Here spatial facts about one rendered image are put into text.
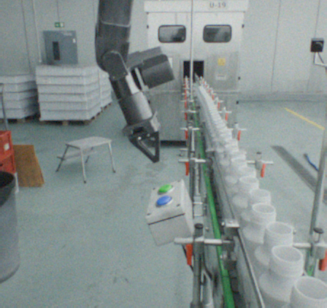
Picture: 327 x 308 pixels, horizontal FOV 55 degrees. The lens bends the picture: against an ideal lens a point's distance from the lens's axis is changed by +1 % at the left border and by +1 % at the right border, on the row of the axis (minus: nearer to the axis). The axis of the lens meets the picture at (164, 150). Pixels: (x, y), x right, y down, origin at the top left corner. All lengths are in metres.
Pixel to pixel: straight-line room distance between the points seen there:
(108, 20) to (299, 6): 10.36
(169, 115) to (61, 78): 2.72
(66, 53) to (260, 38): 6.00
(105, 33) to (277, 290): 0.46
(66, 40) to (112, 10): 10.30
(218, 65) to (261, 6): 5.96
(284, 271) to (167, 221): 0.27
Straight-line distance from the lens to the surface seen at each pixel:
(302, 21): 10.85
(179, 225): 0.63
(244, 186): 0.63
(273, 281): 0.45
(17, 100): 7.26
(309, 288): 0.42
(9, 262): 2.37
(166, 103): 4.80
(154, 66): 0.63
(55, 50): 10.98
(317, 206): 1.61
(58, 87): 6.78
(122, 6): 0.57
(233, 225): 0.57
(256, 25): 10.50
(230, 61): 4.79
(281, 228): 0.51
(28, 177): 3.75
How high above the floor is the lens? 1.40
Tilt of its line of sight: 17 degrees down
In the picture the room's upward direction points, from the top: straight up
